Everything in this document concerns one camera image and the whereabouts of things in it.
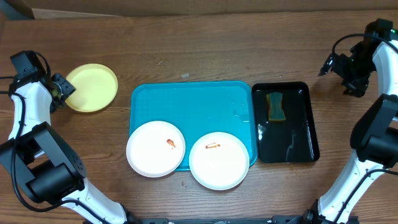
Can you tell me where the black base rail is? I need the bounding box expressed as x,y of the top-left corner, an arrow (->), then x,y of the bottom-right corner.
141,215 -> 333,224

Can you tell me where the brown cardboard backboard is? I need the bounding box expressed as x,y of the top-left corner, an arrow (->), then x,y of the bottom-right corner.
1,0 -> 397,20

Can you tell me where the turquoise plastic tray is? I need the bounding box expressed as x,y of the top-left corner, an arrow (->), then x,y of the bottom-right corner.
129,80 -> 257,171

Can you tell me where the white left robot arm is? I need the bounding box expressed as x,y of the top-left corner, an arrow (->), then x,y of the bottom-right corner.
1,72 -> 136,223

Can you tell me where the orange green sponge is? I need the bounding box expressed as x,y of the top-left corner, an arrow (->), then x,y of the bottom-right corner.
266,92 -> 285,121

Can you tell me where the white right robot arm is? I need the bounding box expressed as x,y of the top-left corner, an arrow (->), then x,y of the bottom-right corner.
294,40 -> 397,223

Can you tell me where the yellow plate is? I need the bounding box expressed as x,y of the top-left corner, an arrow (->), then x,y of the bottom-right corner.
66,63 -> 118,113

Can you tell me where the white plate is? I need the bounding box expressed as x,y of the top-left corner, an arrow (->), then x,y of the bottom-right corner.
126,121 -> 185,178
189,132 -> 249,191

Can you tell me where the black water tray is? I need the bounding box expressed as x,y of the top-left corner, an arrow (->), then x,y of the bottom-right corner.
252,82 -> 320,163

